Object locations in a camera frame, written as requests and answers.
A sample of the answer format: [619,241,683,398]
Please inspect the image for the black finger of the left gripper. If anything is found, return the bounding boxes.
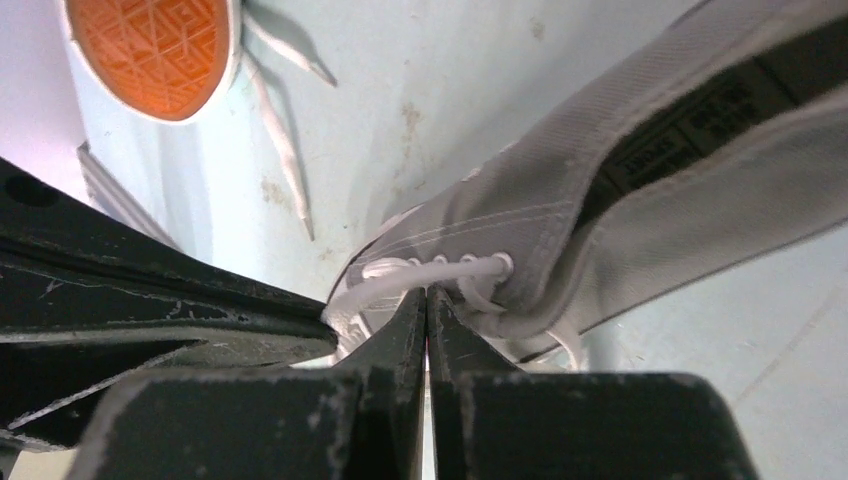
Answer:
[1,162,337,451]

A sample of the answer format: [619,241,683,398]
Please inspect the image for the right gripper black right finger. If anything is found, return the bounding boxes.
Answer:
[427,286,758,479]

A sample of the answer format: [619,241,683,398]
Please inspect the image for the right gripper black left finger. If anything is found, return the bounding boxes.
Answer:
[69,289,427,479]

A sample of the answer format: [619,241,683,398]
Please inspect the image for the grey canvas sneaker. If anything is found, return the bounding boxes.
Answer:
[322,1,847,370]

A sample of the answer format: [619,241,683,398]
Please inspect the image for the overturned sneaker orange sole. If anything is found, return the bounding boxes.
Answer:
[56,0,339,243]

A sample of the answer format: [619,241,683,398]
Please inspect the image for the aluminium frame rail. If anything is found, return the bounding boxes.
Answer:
[77,141,181,251]

